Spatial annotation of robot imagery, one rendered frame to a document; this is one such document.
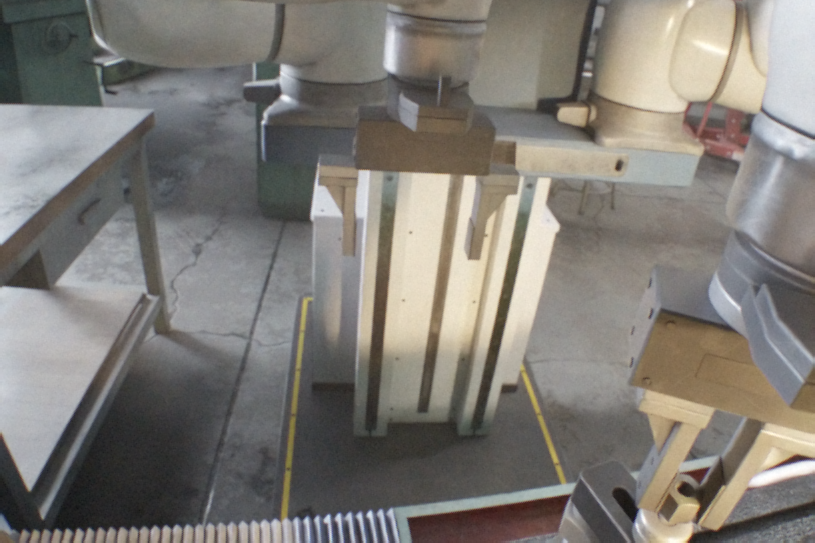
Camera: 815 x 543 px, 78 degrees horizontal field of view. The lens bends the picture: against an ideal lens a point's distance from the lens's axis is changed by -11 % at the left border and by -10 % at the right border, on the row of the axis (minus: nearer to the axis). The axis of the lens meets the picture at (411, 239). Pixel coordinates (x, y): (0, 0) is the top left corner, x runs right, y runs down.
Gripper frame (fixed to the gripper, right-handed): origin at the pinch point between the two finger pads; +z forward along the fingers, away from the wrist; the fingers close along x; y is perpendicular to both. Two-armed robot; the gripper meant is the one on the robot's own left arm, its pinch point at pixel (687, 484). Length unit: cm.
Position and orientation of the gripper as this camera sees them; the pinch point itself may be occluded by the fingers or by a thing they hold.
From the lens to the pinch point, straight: 39.7
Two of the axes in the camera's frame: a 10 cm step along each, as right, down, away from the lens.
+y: 3.5, -4.3, 8.4
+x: -9.3, -2.5, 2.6
